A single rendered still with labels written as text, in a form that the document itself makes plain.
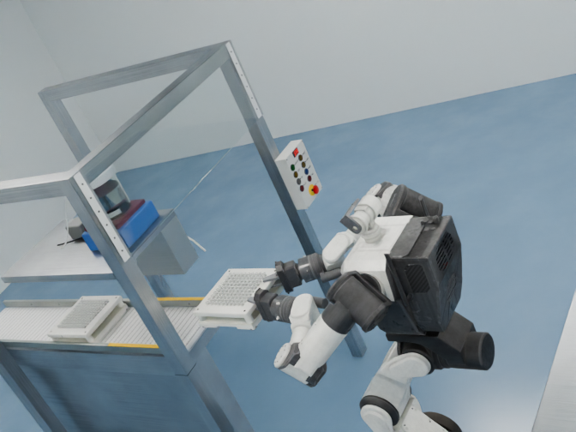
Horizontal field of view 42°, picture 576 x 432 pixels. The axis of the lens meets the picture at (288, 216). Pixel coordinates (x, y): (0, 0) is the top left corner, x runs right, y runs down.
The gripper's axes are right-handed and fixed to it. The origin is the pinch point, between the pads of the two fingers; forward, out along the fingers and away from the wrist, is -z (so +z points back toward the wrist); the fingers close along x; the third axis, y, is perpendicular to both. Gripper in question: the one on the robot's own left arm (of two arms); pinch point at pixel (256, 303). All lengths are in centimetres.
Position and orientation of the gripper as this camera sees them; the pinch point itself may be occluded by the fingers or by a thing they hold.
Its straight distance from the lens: 256.2
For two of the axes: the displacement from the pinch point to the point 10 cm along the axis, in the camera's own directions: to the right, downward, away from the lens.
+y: 5.7, -5.8, 5.8
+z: 7.4, 0.5, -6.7
